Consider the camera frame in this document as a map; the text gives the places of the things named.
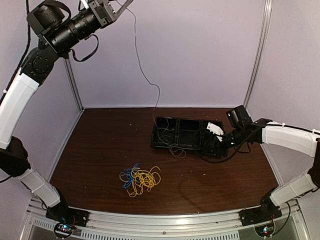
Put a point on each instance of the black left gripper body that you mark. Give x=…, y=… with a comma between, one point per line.
x=100, y=10

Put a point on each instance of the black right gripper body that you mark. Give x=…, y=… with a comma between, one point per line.
x=218, y=147

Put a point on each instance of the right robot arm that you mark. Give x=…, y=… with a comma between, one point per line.
x=292, y=152

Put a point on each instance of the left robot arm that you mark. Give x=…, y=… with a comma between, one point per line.
x=57, y=35

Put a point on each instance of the black three-compartment bin tray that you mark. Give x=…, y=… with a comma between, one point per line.
x=187, y=134

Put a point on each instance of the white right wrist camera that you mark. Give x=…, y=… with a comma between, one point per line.
x=216, y=130

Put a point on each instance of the aluminium frame post left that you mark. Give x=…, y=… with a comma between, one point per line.
x=73, y=85

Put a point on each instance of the aluminium frame post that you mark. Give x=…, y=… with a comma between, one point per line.
x=263, y=36
x=73, y=85

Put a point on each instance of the aluminium front rail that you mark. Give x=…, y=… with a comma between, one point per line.
x=223, y=225

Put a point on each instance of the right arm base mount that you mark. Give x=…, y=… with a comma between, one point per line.
x=264, y=213

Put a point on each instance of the aluminium frame post right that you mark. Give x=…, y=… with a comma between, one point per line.
x=263, y=36

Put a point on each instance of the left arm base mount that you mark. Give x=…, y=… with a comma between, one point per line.
x=68, y=215

